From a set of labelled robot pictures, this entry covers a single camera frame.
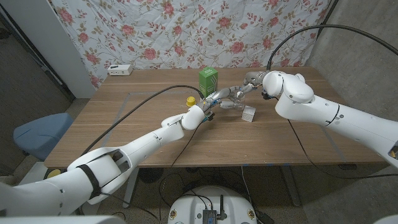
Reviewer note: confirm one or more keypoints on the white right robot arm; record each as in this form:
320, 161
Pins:
317, 105

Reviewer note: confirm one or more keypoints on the dark round floor fan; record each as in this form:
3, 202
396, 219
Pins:
151, 175

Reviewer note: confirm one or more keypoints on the floral backdrop cloth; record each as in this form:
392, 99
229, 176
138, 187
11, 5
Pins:
186, 31

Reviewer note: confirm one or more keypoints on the black power brick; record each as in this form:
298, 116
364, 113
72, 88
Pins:
264, 217

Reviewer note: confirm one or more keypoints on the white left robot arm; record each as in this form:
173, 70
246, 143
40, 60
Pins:
146, 143

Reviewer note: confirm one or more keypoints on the clear white-capped medicine bottle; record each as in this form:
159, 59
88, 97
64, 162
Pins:
241, 105

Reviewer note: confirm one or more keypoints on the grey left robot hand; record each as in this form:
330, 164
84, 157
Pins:
220, 93

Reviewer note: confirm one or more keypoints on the black antenna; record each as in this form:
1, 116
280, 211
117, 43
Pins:
221, 207

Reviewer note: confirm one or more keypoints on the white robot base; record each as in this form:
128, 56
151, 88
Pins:
192, 205

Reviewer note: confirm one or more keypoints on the small yellow cap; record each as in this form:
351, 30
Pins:
190, 101

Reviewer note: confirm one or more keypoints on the white door panel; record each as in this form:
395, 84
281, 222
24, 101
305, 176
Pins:
46, 37

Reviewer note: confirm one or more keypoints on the green straw box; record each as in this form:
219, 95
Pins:
208, 81

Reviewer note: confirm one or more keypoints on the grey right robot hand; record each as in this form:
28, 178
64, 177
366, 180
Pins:
255, 77

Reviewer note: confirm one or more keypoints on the grey computer module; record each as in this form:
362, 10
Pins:
209, 216

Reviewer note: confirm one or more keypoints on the white robot torso shell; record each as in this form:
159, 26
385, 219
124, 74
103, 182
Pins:
62, 221

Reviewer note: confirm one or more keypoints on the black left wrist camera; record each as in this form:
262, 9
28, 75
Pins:
210, 115

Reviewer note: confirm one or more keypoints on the black stand pole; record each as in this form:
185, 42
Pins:
326, 15

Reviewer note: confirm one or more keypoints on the blue padded stool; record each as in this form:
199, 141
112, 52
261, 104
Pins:
40, 133

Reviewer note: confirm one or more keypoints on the white power adapter box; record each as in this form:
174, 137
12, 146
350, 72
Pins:
119, 70

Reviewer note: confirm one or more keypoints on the white table leg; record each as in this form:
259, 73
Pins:
290, 189
129, 199

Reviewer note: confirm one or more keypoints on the white perforated cube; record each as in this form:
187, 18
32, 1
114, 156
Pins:
248, 114

